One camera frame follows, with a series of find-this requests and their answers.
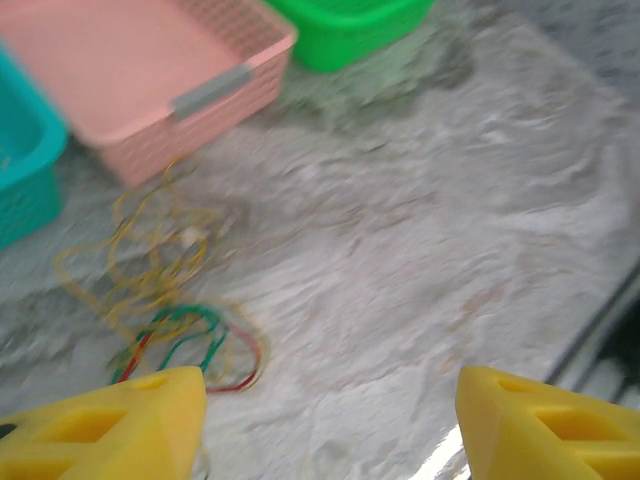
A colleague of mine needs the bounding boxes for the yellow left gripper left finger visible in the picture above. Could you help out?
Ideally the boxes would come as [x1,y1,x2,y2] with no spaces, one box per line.
[0,366,209,480]

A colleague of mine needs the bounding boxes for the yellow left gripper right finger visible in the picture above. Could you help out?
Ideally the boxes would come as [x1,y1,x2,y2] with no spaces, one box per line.
[454,364,640,480]

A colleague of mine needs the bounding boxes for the red cable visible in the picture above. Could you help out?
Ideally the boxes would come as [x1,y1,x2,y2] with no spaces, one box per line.
[113,309,265,395]

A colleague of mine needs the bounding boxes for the green cable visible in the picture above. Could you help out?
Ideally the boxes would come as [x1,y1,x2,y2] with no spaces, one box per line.
[110,303,230,385]

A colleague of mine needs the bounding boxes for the teal perforated plastic basket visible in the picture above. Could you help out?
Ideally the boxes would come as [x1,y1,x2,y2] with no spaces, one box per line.
[0,42,69,251]

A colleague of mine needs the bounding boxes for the pink perforated plastic basket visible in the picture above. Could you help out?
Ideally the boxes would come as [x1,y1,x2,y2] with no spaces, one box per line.
[0,0,299,189]

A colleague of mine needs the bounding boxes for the green perforated plastic basket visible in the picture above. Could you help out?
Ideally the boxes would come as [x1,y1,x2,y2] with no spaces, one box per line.
[264,0,436,74]

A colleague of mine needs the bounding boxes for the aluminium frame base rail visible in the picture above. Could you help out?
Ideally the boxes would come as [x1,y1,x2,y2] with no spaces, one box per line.
[544,262,640,406]

